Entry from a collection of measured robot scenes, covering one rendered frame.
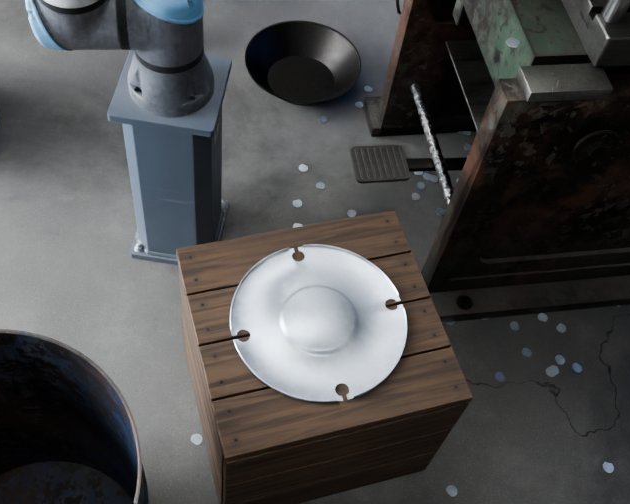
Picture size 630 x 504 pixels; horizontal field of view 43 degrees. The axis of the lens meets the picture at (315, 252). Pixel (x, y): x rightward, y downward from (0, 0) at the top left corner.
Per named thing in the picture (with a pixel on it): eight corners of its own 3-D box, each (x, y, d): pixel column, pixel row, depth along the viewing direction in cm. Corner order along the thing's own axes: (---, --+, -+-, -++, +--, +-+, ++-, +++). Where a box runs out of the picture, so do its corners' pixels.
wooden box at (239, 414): (223, 523, 145) (224, 459, 116) (182, 341, 164) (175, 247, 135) (426, 470, 154) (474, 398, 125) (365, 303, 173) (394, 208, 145)
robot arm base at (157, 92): (118, 109, 138) (112, 66, 130) (139, 50, 146) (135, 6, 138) (205, 123, 138) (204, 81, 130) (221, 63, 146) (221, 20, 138)
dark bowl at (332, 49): (251, 125, 199) (252, 105, 193) (238, 42, 215) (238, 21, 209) (367, 119, 204) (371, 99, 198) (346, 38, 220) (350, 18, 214)
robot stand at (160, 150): (129, 257, 174) (106, 115, 137) (149, 191, 184) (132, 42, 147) (214, 270, 174) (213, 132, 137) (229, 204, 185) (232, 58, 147)
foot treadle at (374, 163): (354, 196, 176) (357, 181, 171) (346, 161, 181) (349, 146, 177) (599, 179, 186) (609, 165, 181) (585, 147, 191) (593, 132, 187)
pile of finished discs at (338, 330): (254, 422, 119) (254, 420, 119) (213, 263, 134) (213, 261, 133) (431, 380, 126) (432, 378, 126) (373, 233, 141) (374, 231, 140)
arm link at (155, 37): (206, 68, 132) (205, 1, 120) (122, 68, 130) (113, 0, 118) (203, 19, 138) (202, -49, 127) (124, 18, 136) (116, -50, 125)
